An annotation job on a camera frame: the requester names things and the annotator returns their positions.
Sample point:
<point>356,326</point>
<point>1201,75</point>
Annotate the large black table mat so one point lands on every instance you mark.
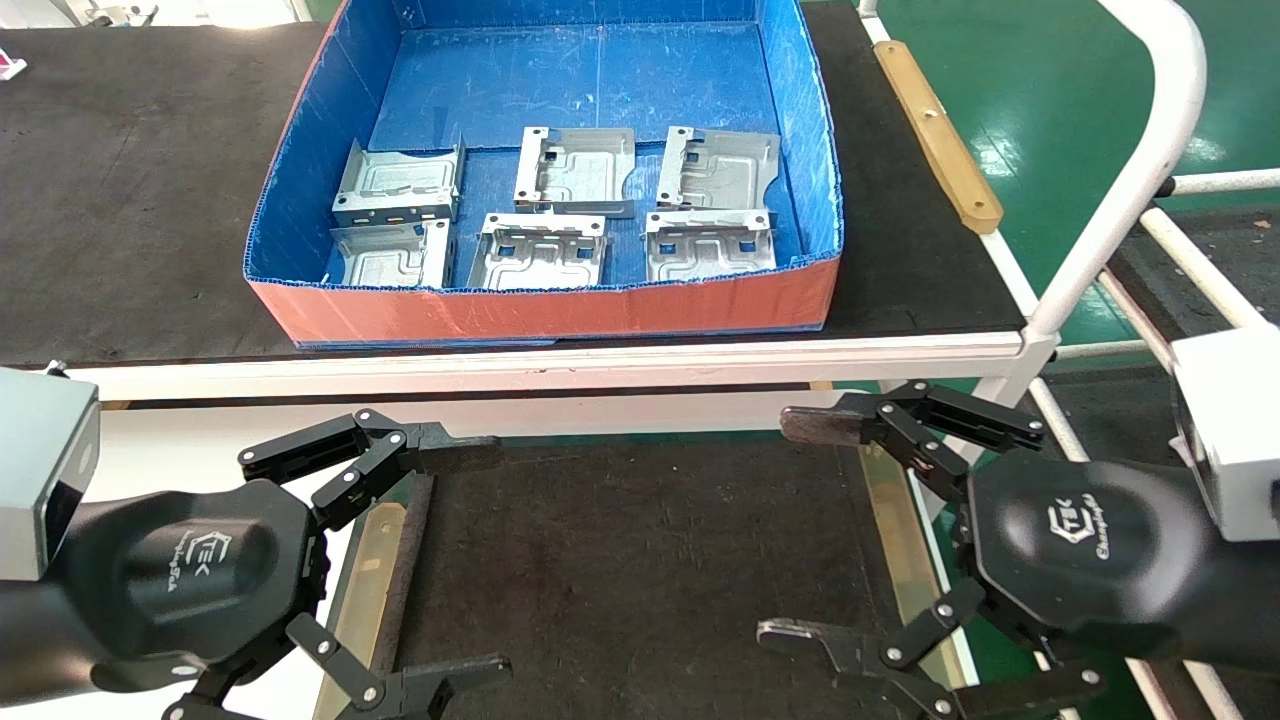
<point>120,200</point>

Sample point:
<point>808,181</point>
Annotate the long tan wooden strip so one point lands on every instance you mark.
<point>935,135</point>

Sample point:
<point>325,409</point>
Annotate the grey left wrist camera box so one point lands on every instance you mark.
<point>40,470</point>

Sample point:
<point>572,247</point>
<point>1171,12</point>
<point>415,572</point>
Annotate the black work mat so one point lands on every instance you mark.
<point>650,560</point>

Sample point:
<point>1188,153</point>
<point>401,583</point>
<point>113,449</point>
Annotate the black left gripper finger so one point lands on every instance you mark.
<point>455,452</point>

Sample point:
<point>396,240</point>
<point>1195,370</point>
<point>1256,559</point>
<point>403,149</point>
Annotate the grey white machine part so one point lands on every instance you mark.
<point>110,12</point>

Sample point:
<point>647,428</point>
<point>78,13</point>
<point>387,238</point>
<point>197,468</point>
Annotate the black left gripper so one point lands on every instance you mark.
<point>180,570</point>

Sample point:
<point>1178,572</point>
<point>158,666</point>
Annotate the blue corrugated plastic box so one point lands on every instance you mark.
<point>540,315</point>

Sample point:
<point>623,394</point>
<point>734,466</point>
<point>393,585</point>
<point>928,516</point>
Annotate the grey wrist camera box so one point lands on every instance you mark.
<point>1235,430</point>
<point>40,470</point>

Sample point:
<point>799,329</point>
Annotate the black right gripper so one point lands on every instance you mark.
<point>1080,540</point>

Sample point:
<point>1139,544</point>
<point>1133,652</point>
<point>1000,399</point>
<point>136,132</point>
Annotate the silver stamped metal bracket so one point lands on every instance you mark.
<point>400,180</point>
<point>585,170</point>
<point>540,260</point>
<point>710,255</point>
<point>725,170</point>
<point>385,258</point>

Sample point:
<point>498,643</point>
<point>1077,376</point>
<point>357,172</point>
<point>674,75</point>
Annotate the small pink object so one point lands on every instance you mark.
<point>10,68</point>

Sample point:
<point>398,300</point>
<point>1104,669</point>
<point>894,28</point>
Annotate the black cart mat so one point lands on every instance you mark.
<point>1160,290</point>

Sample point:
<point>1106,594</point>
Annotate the yellow metal edge strip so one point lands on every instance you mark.
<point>895,540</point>
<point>372,560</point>

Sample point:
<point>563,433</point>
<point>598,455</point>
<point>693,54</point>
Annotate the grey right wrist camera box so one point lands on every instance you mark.
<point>1235,430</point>

